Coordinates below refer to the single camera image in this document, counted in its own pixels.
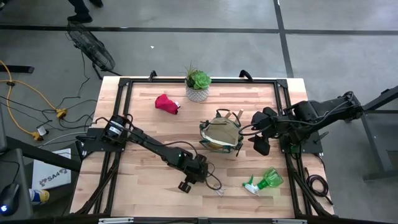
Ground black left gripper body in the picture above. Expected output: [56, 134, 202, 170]
[177, 155, 211, 194]

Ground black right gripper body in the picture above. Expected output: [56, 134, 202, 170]
[251, 106, 281, 157]

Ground wooden-handled hand rake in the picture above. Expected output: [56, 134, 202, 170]
[213, 185, 227, 198]

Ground beige green gardening bag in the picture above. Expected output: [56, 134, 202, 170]
[198, 108, 245, 155]

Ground green spray bottle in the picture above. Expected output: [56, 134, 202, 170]
[242, 167, 285, 198]

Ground red garden gloves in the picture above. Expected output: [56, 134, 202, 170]
[154, 93, 182, 116]

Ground potted succulent plant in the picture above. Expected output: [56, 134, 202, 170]
[182, 61, 213, 103]

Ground white printed box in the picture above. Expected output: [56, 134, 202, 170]
[31, 147, 73, 191]

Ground yellow blue can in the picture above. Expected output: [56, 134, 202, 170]
[28, 188, 51, 207]

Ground white power adapter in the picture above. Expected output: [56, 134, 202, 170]
[35, 125, 50, 137]

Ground black floor fan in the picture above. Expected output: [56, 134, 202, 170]
[65, 20, 123, 80]

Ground black desk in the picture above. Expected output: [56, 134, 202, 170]
[0, 102, 83, 222]

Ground black computer mouse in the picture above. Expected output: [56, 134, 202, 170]
[0, 182, 21, 218]

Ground person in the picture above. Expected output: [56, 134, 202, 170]
[66, 0, 104, 24]

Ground black floor stand foot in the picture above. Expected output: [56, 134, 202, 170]
[0, 64, 35, 75]

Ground coiled black cable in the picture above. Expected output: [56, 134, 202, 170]
[303, 167, 335, 206]

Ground silver aluminium bracket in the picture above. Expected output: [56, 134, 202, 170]
[272, 218, 308, 224]
[98, 217, 135, 224]

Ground black aluminium table frame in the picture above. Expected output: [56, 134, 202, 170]
[70, 76, 335, 218]

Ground black metal desk frame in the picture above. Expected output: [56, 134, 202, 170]
[342, 85, 398, 182]

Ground yellow extension cable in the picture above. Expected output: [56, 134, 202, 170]
[0, 60, 68, 142]

